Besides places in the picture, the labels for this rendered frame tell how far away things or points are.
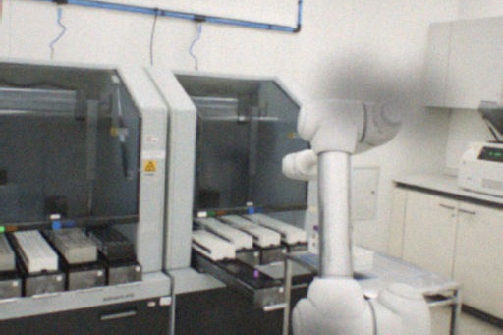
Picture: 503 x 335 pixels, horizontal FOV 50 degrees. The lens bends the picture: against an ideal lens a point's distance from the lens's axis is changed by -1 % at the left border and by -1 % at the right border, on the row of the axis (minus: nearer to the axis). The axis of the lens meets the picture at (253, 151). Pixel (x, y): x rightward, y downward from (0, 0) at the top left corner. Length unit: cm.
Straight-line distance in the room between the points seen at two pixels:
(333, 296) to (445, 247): 289
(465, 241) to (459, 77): 130
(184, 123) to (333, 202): 92
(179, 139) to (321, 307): 106
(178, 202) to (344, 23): 236
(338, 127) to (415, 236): 302
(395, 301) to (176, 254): 111
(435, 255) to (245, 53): 213
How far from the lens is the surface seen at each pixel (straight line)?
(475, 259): 428
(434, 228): 448
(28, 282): 218
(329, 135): 166
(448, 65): 477
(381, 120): 170
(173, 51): 352
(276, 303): 211
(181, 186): 237
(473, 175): 424
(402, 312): 163
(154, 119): 229
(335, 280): 161
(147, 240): 236
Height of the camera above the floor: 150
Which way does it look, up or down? 6 degrees down
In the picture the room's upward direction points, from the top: 3 degrees clockwise
